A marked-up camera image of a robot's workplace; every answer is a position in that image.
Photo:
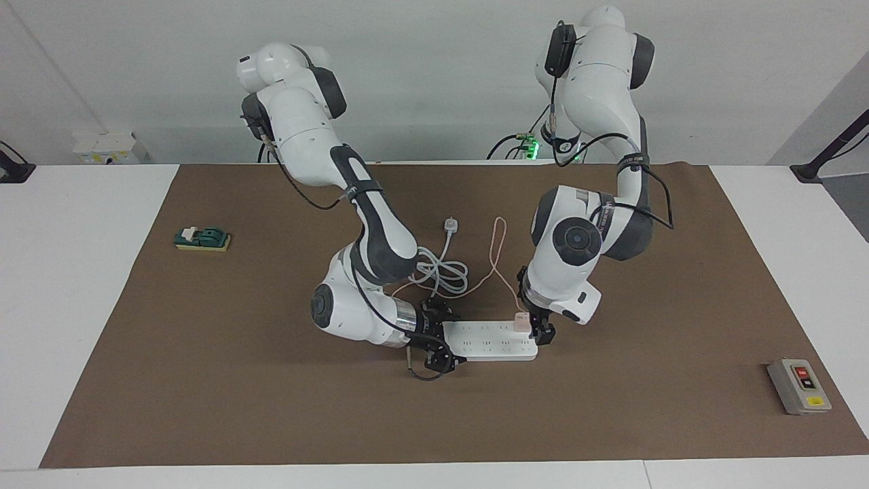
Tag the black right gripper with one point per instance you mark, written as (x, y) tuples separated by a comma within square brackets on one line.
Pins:
[(428, 326)]

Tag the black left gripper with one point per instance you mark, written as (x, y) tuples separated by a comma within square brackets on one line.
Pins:
[(533, 309)]

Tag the pink charger adapter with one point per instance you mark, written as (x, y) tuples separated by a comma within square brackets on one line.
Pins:
[(521, 322)]

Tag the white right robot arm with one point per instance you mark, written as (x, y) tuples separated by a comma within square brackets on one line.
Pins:
[(305, 136)]

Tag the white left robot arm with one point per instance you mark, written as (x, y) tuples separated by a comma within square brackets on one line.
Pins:
[(584, 81)]

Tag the brown table mat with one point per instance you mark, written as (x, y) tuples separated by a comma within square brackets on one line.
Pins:
[(204, 373)]

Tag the white box with yellow labels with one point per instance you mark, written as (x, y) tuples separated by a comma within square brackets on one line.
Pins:
[(108, 149)]

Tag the black table clamp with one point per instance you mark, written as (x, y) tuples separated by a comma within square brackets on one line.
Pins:
[(13, 173)]

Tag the green knife switch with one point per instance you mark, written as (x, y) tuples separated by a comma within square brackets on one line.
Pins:
[(210, 238)]

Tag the grey push-button switch box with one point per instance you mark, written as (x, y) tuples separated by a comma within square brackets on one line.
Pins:
[(801, 387)]

